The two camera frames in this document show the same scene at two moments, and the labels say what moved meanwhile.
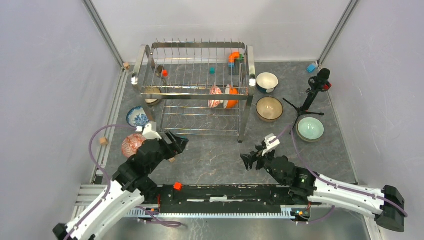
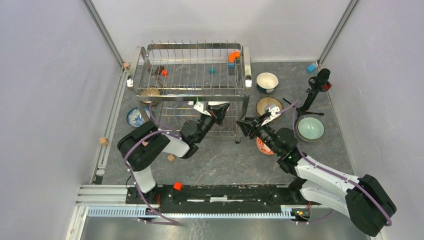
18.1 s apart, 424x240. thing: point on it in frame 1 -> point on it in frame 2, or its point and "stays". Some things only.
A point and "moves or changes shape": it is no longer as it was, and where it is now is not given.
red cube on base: [178, 186] stays
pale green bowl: [310, 129] stays
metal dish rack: [197, 87] stays
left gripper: [177, 146] -> [219, 112]
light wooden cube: [103, 141] stays
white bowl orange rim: [215, 90] moves or changes shape
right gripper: [248, 159] -> [247, 127]
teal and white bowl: [267, 82] stays
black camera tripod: [320, 82] stays
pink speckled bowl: [269, 109] stays
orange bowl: [232, 104] -> [216, 103]
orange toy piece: [232, 55] stays
